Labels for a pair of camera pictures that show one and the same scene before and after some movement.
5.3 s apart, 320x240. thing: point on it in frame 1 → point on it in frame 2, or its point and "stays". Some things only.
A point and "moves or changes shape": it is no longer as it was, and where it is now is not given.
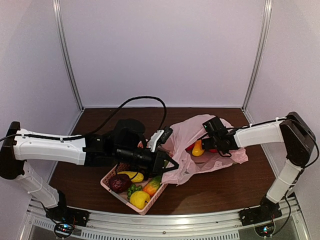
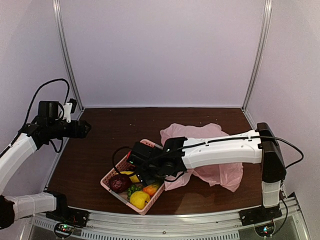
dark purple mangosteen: (120, 183) stays
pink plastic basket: (105, 181) stays
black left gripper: (156, 166) → (81, 133)
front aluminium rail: (199, 225) stays
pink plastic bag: (184, 133) moves or changes shape
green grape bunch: (132, 189) stays
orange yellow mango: (197, 150) moves or changes shape
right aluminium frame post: (267, 18) stays
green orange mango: (152, 186) stays
